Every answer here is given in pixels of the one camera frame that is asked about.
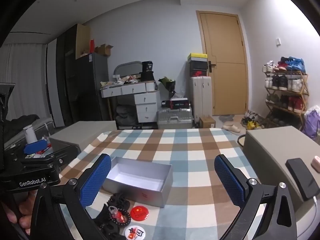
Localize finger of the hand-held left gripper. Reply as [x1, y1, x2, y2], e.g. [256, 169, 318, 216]
[14, 154, 63, 172]
[23, 140, 48, 155]

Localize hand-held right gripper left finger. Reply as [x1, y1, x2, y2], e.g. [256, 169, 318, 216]
[30, 153, 112, 240]

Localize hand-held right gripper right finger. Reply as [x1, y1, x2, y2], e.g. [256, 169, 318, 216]
[214, 154, 298, 240]

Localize silver cardboard box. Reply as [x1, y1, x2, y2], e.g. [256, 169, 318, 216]
[102, 156, 173, 208]

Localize red round badge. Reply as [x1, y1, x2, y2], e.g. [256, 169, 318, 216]
[130, 206, 149, 223]

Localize white round badge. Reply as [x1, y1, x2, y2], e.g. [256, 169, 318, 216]
[124, 225, 145, 240]

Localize person's left hand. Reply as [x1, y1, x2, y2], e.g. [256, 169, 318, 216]
[6, 192, 35, 235]

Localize white bottle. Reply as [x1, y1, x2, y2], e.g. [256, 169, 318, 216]
[23, 124, 38, 145]

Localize dark cloth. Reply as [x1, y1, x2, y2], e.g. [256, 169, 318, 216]
[3, 114, 54, 151]

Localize grey storage ottoman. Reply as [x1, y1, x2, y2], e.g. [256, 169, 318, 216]
[49, 121, 117, 153]
[243, 126, 320, 240]

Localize checkered tablecloth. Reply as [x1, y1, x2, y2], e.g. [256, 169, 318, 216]
[59, 128, 266, 240]

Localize beige slippers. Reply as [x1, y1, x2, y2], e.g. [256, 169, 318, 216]
[222, 122, 241, 133]

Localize small brown cardboard box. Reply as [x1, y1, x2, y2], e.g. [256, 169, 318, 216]
[199, 116, 216, 129]

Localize pile of loose shoes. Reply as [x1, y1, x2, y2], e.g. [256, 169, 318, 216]
[241, 110, 266, 130]

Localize grey curtain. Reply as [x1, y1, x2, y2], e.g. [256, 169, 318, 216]
[0, 42, 48, 122]

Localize grey bundled bedding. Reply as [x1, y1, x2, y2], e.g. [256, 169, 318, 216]
[116, 104, 138, 126]

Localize black smartphone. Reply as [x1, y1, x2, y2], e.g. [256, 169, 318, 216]
[285, 158, 320, 201]

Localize dark wardrobe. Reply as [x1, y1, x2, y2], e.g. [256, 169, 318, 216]
[55, 24, 84, 126]

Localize silver suitcase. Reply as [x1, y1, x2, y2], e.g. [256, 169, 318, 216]
[157, 107, 194, 130]

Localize black refrigerator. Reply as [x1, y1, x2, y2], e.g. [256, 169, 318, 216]
[74, 52, 111, 122]

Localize white upright suitcase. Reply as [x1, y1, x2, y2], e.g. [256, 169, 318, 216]
[190, 76, 213, 124]

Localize white desk with drawers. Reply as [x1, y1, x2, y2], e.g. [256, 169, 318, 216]
[100, 81, 161, 123]

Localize black red flat box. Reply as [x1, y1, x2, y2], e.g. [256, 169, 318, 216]
[161, 98, 190, 110]

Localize purple bag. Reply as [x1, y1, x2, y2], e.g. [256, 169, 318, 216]
[301, 106, 320, 140]

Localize desk clutter pile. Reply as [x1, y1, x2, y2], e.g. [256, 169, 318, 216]
[100, 74, 141, 90]

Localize shoe rack with shoes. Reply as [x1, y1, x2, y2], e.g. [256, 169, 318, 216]
[262, 56, 307, 128]

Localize wooden shoe rack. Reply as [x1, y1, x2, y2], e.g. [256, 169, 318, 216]
[264, 70, 309, 131]

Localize dark wrapped bouquet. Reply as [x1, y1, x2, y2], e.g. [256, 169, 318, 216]
[158, 77, 177, 98]

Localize grey arched mirror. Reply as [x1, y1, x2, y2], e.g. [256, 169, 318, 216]
[114, 60, 143, 77]

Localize large flat cardboard sheet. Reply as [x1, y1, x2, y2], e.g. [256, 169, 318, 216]
[75, 23, 91, 60]

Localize open cardboard box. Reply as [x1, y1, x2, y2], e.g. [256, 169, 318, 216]
[94, 44, 114, 57]

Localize black paper bag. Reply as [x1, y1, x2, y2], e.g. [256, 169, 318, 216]
[141, 60, 155, 82]

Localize yellow lid shoebox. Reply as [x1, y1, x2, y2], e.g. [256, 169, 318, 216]
[187, 53, 208, 62]

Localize wooden door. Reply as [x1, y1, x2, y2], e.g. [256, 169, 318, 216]
[196, 10, 249, 116]

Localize white charging cable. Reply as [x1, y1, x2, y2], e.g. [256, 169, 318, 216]
[312, 197, 320, 222]

